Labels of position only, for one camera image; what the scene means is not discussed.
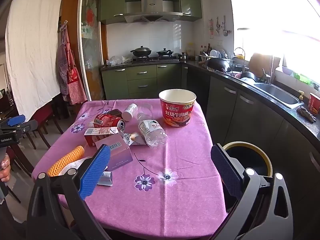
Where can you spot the steel kitchen faucet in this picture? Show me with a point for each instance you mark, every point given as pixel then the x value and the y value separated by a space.
pixel 270 70

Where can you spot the hanging kitchen utensils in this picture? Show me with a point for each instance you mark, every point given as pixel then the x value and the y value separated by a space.
pixel 218 26

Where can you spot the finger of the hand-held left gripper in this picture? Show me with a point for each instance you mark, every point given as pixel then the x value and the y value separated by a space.
pixel 16 120
pixel 27 128

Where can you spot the red and white milk carton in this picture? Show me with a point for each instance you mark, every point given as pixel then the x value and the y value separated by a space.
pixel 100 132

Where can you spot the large black wok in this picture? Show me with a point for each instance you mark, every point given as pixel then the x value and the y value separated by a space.
pixel 218 64

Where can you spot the red instant noodle cup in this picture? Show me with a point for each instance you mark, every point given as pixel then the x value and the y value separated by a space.
pixel 177 112

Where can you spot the row of sauce bottles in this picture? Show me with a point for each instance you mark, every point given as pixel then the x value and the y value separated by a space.
pixel 205 49

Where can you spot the clear plastic cup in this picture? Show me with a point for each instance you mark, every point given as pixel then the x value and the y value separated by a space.
pixel 145 110

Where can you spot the red paper cup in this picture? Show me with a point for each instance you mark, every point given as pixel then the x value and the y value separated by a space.
pixel 314 103

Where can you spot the brown cutting board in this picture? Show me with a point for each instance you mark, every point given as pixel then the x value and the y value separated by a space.
pixel 260 62

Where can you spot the clear plastic water bottle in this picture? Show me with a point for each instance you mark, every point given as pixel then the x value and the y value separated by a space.
pixel 151 131

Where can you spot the orange foam fruit net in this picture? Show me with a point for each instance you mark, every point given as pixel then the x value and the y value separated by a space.
pixel 65 161

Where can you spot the white hanging sheet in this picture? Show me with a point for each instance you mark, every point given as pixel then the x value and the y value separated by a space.
pixel 32 55

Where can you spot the gas stove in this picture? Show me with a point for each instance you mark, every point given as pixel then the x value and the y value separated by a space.
pixel 155 59

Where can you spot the dark wooden chair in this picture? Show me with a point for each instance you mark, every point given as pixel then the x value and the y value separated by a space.
pixel 41 115

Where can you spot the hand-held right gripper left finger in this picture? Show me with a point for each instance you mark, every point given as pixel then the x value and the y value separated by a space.
pixel 96 170

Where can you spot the yellow soap pump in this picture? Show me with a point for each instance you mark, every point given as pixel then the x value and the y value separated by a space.
pixel 301 95

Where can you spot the person's left hand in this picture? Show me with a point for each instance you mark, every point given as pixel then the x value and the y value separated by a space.
pixel 5 168

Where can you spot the green wall cabinets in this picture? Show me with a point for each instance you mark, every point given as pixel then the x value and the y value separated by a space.
pixel 111 2

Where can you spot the bright window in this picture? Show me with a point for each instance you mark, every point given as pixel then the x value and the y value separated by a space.
pixel 275 30

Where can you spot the white pill bottle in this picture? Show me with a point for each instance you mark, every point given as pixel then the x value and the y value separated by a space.
pixel 128 113

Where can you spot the dark rag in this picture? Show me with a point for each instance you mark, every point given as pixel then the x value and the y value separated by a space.
pixel 306 113

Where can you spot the steel range hood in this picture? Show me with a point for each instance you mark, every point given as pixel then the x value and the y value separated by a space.
pixel 152 7

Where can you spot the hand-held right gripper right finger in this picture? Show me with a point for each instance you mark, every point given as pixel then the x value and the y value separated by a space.
pixel 226 172

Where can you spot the black cooking pot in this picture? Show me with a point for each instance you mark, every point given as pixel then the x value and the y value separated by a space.
pixel 248 77

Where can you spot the pink floral tablecloth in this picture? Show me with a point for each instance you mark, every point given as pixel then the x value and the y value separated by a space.
pixel 155 200

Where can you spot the red soda can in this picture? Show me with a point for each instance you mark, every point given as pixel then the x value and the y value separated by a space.
pixel 107 121

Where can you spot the white paper towel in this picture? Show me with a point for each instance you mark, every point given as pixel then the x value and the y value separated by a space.
pixel 75 165

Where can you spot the black pan with lid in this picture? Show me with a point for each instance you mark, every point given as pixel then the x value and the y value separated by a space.
pixel 165 52

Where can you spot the purple bowl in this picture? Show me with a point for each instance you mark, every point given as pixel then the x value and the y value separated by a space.
pixel 287 70

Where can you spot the green base cabinets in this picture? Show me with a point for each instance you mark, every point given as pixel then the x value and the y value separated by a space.
pixel 142 80

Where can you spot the red checked apron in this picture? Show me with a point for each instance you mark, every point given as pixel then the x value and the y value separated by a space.
pixel 72 80

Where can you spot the green plastic basket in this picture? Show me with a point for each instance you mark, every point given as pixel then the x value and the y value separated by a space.
pixel 302 78

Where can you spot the purple carton box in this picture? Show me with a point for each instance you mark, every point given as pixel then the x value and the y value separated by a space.
pixel 120 155

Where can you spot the small steel pot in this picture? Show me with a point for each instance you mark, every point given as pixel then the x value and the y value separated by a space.
pixel 183 56

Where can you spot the small silver wrapper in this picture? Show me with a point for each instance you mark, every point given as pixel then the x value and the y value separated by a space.
pixel 106 178

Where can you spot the glass sliding door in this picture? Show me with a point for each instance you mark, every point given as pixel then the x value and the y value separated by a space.
pixel 91 42

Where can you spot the white snack wrapper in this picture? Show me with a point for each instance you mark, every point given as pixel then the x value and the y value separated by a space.
pixel 135 140

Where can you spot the black bin with yellow rim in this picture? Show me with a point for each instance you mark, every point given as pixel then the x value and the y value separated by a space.
pixel 250 155

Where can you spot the clear plastic bags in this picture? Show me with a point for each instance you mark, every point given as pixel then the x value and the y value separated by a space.
pixel 116 60

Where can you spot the steel sink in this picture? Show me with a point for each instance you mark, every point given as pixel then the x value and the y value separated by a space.
pixel 277 93

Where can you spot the dark base cabinets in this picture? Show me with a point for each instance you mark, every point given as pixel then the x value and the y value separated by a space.
pixel 250 120

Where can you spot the black wok with lid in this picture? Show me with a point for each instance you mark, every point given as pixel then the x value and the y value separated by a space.
pixel 141 52

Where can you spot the dish rack with plates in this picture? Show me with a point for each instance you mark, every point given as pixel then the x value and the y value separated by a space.
pixel 215 53

